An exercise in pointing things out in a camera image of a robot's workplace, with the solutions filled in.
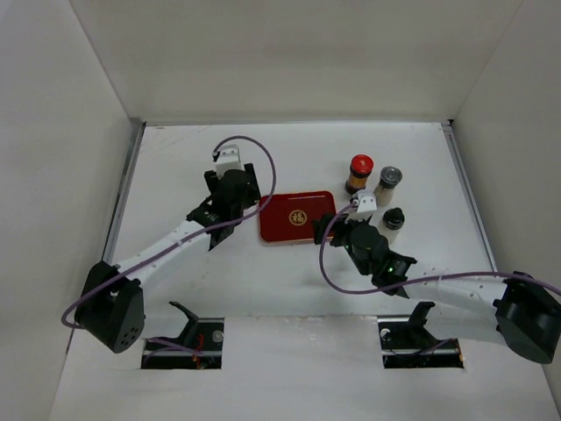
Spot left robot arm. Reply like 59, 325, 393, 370
75, 163, 261, 353

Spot purple cable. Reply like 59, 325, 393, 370
318, 199, 561, 299
60, 135, 277, 329

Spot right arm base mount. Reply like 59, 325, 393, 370
378, 302, 464, 369

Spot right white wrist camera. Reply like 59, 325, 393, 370
348, 189, 377, 221

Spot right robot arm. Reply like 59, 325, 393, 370
312, 211, 560, 365

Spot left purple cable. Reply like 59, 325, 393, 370
60, 135, 277, 329

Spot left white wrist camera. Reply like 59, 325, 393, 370
212, 144, 244, 178

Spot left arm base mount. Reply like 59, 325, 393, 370
140, 302, 225, 370

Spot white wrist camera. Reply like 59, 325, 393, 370
212, 144, 244, 178
348, 189, 377, 221

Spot red lacquer tray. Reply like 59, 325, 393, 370
258, 190, 336, 244

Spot black cap white shaker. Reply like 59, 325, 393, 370
377, 207, 405, 244

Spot clear cap salt grinder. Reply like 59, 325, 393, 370
373, 166, 402, 207

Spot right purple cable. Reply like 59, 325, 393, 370
318, 199, 561, 299

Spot red lid brown sauce bottle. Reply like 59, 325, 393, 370
344, 154, 374, 195

